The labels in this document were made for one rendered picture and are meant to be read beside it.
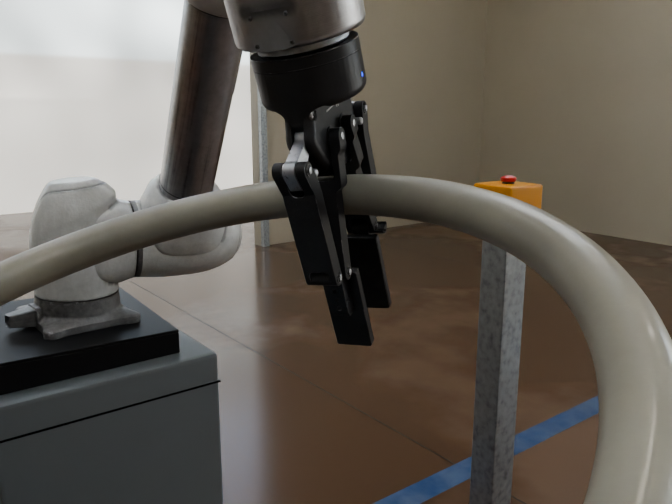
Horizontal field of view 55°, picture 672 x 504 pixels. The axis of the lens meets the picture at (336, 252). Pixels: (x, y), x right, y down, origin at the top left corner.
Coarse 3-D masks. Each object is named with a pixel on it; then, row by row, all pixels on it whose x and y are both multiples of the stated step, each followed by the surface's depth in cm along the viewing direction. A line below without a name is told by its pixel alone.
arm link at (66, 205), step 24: (48, 192) 116; (72, 192) 116; (96, 192) 118; (48, 216) 115; (72, 216) 115; (96, 216) 117; (48, 240) 115; (96, 264) 118; (120, 264) 121; (48, 288) 118; (72, 288) 118; (96, 288) 120
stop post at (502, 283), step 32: (512, 192) 152; (512, 256) 159; (480, 288) 166; (512, 288) 161; (480, 320) 167; (512, 320) 163; (480, 352) 168; (512, 352) 166; (480, 384) 170; (512, 384) 168; (480, 416) 171; (512, 416) 170; (480, 448) 173; (512, 448) 173; (480, 480) 174
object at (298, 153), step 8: (296, 136) 43; (296, 144) 43; (304, 144) 43; (296, 152) 42; (304, 152) 43; (288, 160) 42; (296, 160) 42; (304, 160) 43; (288, 168) 41; (288, 176) 41; (288, 184) 42; (296, 184) 42
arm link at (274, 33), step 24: (240, 0) 39; (264, 0) 38; (288, 0) 38; (312, 0) 38; (336, 0) 39; (360, 0) 41; (240, 24) 40; (264, 24) 39; (288, 24) 39; (312, 24) 39; (336, 24) 39; (360, 24) 42; (240, 48) 42; (264, 48) 40; (288, 48) 40; (312, 48) 41
